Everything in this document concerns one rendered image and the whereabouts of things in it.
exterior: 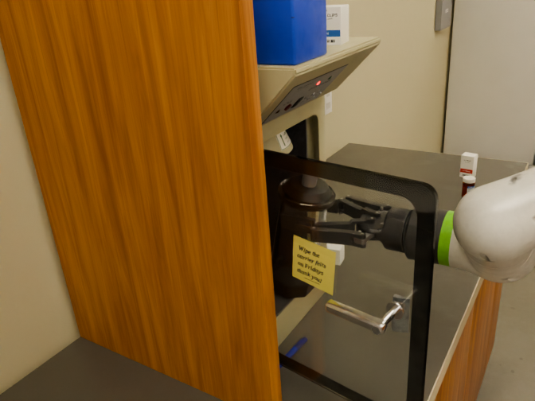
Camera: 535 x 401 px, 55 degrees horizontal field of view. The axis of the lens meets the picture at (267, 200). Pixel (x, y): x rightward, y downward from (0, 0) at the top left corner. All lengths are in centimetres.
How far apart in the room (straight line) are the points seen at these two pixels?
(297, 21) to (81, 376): 77
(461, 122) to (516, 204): 322
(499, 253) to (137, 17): 57
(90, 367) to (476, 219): 77
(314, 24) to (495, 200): 34
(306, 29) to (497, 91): 316
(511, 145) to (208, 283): 328
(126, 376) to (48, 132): 48
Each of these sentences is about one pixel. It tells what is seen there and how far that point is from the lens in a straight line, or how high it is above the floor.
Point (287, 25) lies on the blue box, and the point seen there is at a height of 156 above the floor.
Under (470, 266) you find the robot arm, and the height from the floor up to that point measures 119.
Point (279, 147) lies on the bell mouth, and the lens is 94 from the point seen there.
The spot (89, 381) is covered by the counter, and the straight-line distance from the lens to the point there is 108.
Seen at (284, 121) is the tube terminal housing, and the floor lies 139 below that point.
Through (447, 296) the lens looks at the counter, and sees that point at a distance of 123.
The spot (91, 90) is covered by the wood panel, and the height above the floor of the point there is 148.
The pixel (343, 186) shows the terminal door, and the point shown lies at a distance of 68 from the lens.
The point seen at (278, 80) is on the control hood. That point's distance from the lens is 71.
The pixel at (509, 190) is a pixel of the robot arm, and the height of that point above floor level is 135.
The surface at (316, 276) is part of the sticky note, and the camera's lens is 77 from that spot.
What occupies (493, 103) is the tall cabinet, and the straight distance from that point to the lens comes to 385.
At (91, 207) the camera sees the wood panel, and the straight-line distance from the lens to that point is 94.
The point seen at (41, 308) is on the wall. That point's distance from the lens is 116.
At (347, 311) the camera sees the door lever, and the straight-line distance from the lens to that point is 70.
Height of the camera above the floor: 162
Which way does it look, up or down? 24 degrees down
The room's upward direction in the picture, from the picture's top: 4 degrees counter-clockwise
